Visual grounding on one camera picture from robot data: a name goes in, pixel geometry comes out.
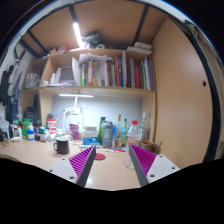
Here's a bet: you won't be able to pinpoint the white power strip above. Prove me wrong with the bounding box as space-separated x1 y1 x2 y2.
64 107 82 116

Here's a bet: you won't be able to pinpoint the brown ceramic mug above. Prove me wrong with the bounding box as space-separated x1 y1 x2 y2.
139 140 161 155

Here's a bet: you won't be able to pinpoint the white and blue carton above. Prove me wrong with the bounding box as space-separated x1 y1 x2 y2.
82 126 99 146

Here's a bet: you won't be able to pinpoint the white bottle with blue cap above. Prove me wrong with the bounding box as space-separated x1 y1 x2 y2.
27 123 36 141

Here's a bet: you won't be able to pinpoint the green canister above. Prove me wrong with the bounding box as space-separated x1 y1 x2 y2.
21 118 31 139

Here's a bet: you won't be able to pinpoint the small clear glass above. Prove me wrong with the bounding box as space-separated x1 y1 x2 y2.
124 153 134 170

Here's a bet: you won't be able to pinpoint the wooden shelf unit with books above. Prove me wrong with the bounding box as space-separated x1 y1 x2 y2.
19 41 157 141

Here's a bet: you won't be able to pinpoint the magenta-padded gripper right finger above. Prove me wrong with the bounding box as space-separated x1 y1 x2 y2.
128 143 181 187

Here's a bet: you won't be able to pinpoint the hanging dark clothes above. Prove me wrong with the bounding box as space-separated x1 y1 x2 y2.
0 58 24 114

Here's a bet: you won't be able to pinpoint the red and white can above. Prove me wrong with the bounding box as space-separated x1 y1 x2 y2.
46 118 57 134

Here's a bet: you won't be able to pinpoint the green-capped glass bottle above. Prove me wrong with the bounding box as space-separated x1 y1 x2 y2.
120 118 129 148

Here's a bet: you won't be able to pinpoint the yellow-capped glass bottle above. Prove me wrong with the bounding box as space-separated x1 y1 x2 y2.
112 114 123 149

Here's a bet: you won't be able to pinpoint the white bar desk lamp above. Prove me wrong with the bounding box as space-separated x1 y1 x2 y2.
58 93 95 109

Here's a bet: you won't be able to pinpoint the flat round red coaster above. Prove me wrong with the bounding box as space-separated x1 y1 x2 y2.
94 152 107 162

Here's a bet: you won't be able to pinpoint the tall clear glass bottle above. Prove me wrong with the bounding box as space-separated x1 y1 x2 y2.
139 111 152 143

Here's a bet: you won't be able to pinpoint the pale blue hairbrush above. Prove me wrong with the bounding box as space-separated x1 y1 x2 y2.
79 143 101 149

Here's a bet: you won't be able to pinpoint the ceiling tube light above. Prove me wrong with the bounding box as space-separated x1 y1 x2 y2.
72 21 84 48

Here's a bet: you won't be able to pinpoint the pink and green pen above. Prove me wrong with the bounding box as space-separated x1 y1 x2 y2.
104 147 127 154

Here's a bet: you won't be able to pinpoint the magenta pouch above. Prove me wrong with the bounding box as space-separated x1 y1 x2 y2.
68 123 81 141

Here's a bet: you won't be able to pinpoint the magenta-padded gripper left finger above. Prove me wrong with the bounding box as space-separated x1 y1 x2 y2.
48 144 97 188

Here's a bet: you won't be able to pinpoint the grey shaker bottle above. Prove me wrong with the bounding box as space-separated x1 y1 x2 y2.
100 120 114 149

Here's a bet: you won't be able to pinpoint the black mug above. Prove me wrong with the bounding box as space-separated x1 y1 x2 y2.
53 136 71 155

